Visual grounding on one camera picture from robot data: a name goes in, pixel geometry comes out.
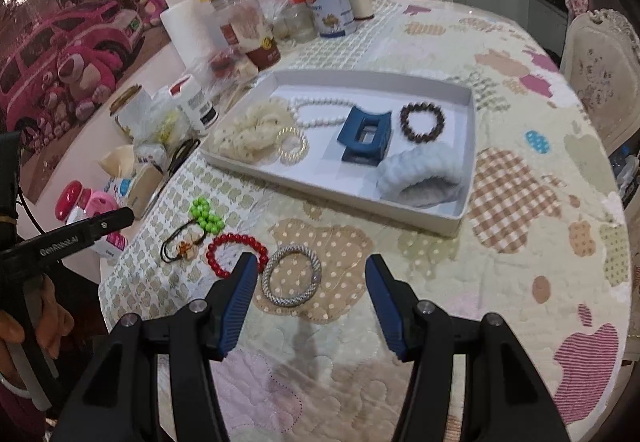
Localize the blue and white tin can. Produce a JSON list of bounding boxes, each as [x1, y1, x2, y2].
[[302, 0, 357, 38]]

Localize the white pearl necklace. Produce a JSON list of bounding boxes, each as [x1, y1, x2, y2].
[[287, 96, 353, 130]]

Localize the blue hair claw clip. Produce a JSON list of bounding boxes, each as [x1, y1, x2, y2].
[[336, 106, 392, 167]]

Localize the dark brown bead bracelet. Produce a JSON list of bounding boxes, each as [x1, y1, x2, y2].
[[399, 102, 446, 143]]

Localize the pink wall poster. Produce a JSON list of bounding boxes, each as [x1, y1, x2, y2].
[[0, 0, 168, 203]]

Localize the clear bag of red dates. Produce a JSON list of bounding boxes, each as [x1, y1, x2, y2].
[[210, 46, 261, 87]]

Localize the person's left hand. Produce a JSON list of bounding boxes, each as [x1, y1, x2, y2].
[[0, 272, 76, 375]]

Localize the clear glass jar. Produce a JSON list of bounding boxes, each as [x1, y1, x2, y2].
[[272, 2, 318, 42]]

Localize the green bead hair tie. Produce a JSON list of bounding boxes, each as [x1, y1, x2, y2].
[[189, 197, 224, 235]]

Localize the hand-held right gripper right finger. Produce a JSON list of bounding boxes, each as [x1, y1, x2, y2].
[[365, 253, 571, 442]]

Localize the cream fabric scrunchie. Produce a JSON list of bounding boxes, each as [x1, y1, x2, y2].
[[212, 102, 293, 165]]

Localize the white paper towel roll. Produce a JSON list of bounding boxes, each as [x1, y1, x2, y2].
[[160, 0, 216, 72]]

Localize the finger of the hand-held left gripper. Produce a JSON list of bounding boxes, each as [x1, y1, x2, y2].
[[67, 207, 136, 243]]

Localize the white shallow tray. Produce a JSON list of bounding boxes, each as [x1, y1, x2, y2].
[[200, 70, 477, 237]]

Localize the light blue fluffy scrunchie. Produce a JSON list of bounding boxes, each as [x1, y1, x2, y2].
[[376, 142, 463, 209]]

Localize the black hair tie orange charm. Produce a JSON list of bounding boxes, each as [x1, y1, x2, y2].
[[161, 219, 208, 263]]

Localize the pink jar with red lid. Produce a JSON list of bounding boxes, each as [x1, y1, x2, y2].
[[55, 180, 96, 223]]

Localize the person's left forearm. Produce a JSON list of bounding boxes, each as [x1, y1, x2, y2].
[[0, 372, 56, 442]]

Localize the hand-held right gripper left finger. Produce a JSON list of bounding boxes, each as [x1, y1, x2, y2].
[[50, 252, 258, 442]]

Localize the white bottle with red cap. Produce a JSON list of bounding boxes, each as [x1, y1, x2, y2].
[[170, 76, 220, 137]]

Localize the red bead bracelet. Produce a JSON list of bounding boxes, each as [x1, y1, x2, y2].
[[206, 232, 269, 279]]

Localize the yellow-lid jar with brown label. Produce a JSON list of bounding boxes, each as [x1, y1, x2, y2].
[[196, 0, 281, 71]]

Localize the clear bag with yellow pieces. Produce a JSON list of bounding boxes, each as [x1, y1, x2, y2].
[[135, 94, 193, 163]]

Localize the silver rhinestone bracelet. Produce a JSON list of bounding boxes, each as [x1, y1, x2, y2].
[[261, 245, 322, 307]]

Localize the black-handled scissors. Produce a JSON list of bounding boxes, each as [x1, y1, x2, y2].
[[142, 138, 201, 217]]

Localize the pale pearl bracelet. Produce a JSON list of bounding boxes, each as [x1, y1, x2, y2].
[[274, 126, 309, 166]]

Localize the glass jar with gold lid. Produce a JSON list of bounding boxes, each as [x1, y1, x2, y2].
[[109, 86, 153, 143]]

